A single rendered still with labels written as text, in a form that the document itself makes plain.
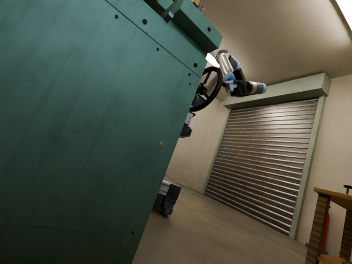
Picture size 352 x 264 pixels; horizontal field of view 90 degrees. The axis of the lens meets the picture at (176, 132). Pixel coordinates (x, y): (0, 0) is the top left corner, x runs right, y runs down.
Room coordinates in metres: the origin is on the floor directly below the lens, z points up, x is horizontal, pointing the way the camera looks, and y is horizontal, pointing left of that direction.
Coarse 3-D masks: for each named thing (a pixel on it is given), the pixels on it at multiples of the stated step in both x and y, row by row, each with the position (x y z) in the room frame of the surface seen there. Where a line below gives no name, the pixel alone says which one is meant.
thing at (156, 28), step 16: (112, 0) 0.44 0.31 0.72; (128, 0) 0.46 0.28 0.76; (128, 16) 0.47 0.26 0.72; (144, 16) 0.49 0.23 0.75; (160, 16) 0.52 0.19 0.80; (160, 32) 0.53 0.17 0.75; (176, 32) 0.56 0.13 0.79; (176, 48) 0.57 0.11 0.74; (192, 48) 0.60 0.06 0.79; (192, 64) 0.62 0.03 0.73
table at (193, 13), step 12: (180, 12) 0.52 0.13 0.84; (192, 12) 0.53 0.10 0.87; (180, 24) 0.57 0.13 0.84; (192, 24) 0.55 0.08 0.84; (204, 24) 0.56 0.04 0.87; (192, 36) 0.60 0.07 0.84; (204, 36) 0.58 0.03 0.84; (216, 36) 0.60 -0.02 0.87; (204, 48) 0.64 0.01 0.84; (216, 48) 0.62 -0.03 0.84
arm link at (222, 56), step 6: (216, 54) 1.21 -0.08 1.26; (222, 54) 1.17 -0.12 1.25; (228, 54) 1.21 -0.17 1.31; (216, 60) 1.21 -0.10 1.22; (222, 60) 1.14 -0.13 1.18; (228, 60) 1.13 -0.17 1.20; (222, 66) 1.12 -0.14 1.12; (228, 66) 1.08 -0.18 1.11; (228, 72) 1.01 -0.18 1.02; (228, 78) 1.00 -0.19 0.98; (234, 78) 1.00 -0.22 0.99
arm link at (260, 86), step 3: (258, 84) 0.97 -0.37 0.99; (261, 84) 0.98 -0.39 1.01; (264, 84) 1.00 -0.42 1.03; (258, 87) 0.97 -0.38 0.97; (261, 87) 0.98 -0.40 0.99; (264, 87) 1.00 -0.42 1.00; (258, 90) 0.98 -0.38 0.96; (261, 90) 0.99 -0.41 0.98; (264, 90) 1.01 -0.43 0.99; (255, 93) 1.00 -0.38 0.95; (258, 93) 1.01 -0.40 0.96; (261, 93) 1.03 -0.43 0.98
